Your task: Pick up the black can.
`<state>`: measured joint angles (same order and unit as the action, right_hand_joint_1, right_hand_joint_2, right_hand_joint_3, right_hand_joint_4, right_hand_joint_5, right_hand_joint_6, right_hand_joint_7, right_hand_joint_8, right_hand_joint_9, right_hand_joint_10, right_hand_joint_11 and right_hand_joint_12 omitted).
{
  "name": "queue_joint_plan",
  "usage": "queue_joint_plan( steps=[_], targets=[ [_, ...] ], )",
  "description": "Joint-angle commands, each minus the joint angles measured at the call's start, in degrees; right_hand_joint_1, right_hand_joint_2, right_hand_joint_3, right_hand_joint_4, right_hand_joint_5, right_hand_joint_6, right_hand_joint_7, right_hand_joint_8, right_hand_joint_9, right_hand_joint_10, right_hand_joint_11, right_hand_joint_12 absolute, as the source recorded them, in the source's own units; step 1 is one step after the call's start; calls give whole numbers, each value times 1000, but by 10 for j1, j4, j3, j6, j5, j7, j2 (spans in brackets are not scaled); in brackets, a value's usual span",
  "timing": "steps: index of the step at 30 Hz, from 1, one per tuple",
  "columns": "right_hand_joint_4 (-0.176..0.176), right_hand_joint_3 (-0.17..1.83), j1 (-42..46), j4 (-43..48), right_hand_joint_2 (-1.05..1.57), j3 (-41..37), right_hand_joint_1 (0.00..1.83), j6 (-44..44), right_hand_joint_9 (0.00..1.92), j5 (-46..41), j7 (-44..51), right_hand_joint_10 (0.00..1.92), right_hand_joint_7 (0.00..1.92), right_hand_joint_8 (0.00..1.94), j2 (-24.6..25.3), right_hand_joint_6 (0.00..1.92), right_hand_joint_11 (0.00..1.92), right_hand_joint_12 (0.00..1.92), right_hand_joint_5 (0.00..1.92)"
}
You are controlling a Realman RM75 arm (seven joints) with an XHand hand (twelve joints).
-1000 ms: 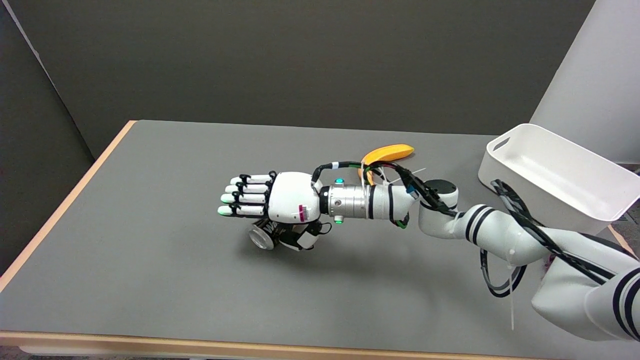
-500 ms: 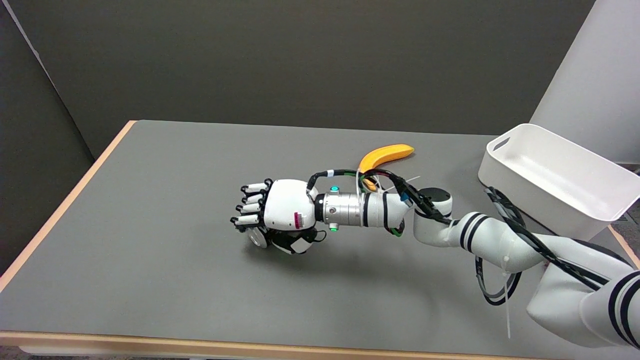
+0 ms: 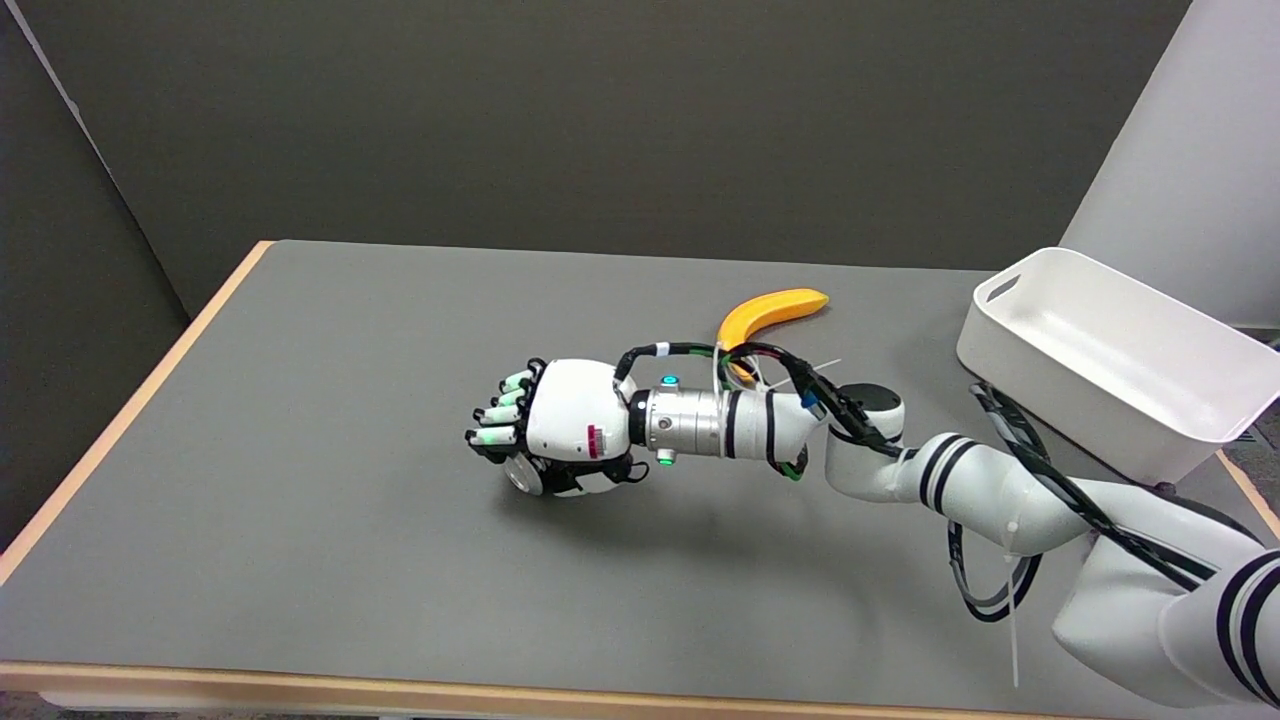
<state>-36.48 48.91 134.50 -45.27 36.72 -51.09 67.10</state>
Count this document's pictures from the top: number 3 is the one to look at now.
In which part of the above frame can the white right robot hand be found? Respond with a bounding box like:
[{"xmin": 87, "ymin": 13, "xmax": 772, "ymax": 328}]
[{"xmin": 464, "ymin": 357, "xmax": 651, "ymax": 499}]

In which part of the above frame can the yellow banana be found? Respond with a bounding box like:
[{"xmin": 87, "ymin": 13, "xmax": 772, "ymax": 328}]
[{"xmin": 716, "ymin": 288, "xmax": 830, "ymax": 387}]

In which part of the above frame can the white plastic bin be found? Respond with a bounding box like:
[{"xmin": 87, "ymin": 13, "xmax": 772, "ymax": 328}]
[{"xmin": 956, "ymin": 247, "xmax": 1280, "ymax": 487}]

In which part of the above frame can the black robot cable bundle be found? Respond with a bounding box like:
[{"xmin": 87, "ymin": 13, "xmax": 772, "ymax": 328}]
[{"xmin": 613, "ymin": 341, "xmax": 1223, "ymax": 623}]

